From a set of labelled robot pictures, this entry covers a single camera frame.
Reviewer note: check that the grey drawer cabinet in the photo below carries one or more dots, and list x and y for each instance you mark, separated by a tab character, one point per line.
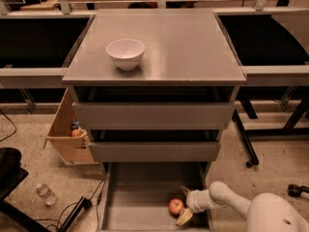
186	59

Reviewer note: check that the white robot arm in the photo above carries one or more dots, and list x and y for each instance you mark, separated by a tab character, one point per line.
267	212

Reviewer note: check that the black caster wheel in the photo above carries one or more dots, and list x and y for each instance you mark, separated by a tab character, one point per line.
296	191

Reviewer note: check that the grey middle drawer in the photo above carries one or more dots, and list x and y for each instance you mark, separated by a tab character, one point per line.
154	145

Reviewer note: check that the grey top drawer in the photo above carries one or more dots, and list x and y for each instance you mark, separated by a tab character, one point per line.
153	115

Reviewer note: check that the clear plastic water bottle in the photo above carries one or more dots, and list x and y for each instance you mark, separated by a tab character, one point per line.
46	194

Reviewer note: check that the red apple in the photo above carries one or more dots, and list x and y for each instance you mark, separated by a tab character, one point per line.
175	206

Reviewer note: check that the grey drawer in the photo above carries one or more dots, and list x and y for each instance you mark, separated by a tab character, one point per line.
154	145
153	115
136	197

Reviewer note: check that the cardboard box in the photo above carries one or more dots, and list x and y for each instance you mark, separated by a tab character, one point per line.
72	150

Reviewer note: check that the black table leg with caster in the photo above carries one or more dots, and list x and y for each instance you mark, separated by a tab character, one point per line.
253	159

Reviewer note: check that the black office chair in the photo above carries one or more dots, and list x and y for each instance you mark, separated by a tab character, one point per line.
11	175

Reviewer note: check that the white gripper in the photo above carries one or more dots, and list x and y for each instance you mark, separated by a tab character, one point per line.
193	200

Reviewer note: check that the small orange fruit in box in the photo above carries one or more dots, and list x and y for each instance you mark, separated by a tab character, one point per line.
74	133

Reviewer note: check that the white ceramic bowl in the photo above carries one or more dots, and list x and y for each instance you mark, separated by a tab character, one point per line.
126	54

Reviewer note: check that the grey bottom drawer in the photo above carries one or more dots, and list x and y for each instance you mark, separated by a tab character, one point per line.
136	197

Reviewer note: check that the black power strip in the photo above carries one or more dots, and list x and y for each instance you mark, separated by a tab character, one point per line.
82	204

